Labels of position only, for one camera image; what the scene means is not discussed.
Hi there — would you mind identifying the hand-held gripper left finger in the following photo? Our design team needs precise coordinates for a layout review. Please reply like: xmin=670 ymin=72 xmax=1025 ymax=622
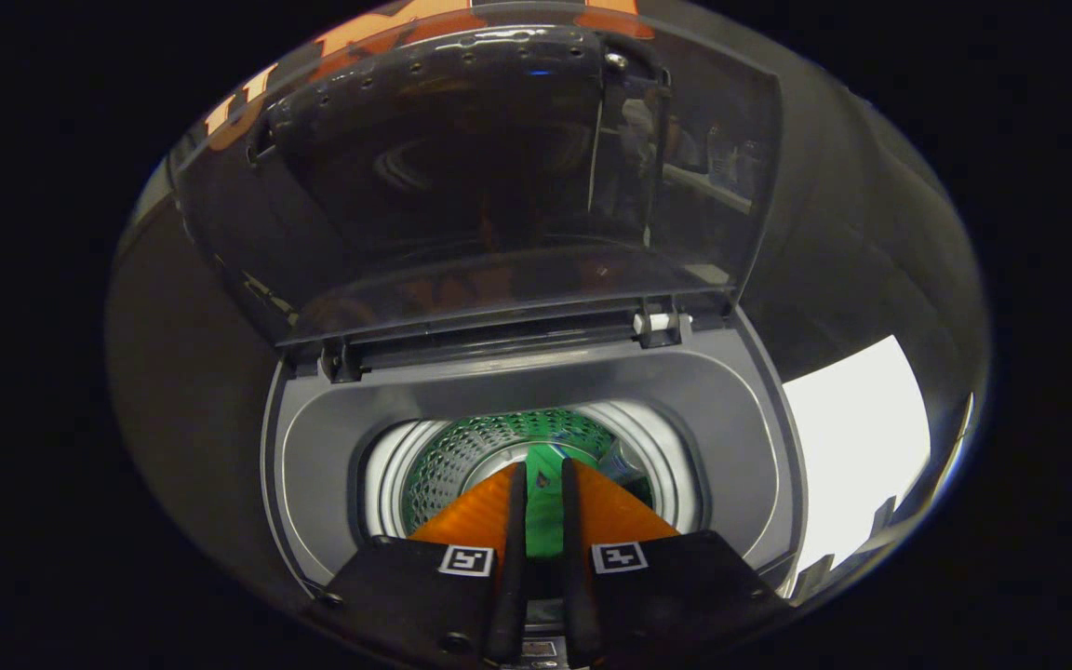
xmin=317 ymin=461 xmax=529 ymax=666

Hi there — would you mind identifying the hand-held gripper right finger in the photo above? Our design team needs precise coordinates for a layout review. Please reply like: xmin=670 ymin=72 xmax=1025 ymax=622
xmin=559 ymin=456 xmax=793 ymax=666

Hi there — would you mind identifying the green polo shirt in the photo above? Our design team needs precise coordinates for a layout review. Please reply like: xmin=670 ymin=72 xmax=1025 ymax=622
xmin=522 ymin=443 xmax=653 ymax=559

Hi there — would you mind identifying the dark glass washing machine lid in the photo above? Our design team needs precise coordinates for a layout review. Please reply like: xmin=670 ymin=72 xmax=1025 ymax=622
xmin=168 ymin=23 xmax=784 ymax=350

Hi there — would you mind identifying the white board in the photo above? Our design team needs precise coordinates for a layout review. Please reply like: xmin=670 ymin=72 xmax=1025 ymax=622
xmin=783 ymin=335 xmax=932 ymax=573

